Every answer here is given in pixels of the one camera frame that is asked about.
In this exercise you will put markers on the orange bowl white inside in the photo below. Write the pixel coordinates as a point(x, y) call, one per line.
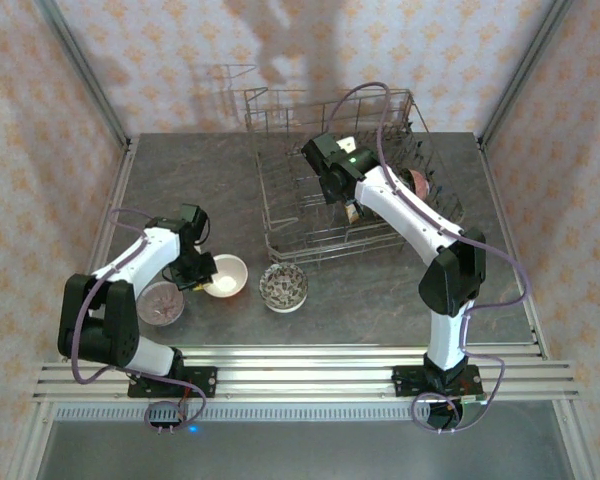
point(227, 280)

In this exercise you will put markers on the pale purple bowl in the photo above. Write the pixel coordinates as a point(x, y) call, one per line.
point(160, 305)

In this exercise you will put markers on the red-brown floral check bowl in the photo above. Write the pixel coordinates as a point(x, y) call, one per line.
point(422, 184)

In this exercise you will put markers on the brown leaf pattern bowl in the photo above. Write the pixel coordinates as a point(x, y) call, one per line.
point(282, 287)

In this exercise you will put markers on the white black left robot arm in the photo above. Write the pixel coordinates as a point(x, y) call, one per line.
point(140, 250)

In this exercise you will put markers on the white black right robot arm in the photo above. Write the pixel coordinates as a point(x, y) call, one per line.
point(410, 215)

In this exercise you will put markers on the black electronics box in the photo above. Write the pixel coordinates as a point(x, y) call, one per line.
point(472, 415)
point(165, 417)

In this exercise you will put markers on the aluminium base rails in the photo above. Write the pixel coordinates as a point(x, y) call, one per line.
point(305, 375)

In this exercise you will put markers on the grey metal lower panel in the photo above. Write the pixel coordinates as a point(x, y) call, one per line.
point(300, 450)

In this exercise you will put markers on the aluminium frame post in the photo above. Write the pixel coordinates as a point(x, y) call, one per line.
point(525, 65)
point(80, 70)

